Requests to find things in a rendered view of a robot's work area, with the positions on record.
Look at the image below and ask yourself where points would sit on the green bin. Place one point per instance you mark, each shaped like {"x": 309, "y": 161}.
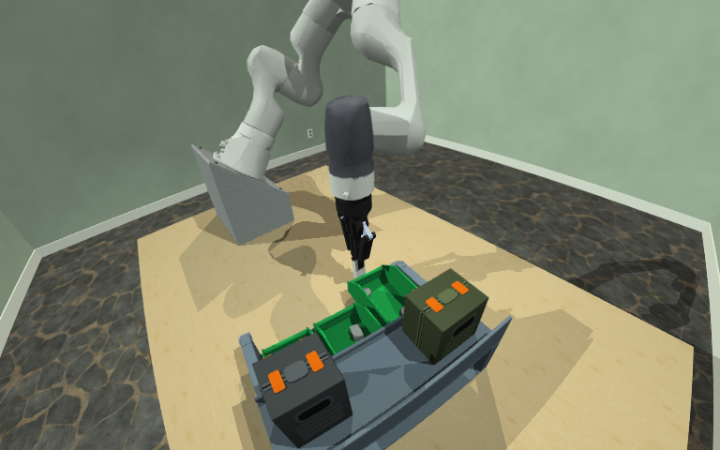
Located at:
{"x": 335, "y": 330}
{"x": 286, "y": 342}
{"x": 388, "y": 289}

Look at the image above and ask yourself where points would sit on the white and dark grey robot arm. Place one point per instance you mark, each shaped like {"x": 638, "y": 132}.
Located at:
{"x": 376, "y": 33}

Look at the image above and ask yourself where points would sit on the black tool case with orange latches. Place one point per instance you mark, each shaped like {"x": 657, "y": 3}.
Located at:
{"x": 303, "y": 389}

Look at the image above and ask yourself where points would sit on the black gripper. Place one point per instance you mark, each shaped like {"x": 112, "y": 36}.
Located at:
{"x": 353, "y": 216}

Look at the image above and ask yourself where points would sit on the olive green case with orange latches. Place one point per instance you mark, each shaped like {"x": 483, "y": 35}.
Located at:
{"x": 442, "y": 314}

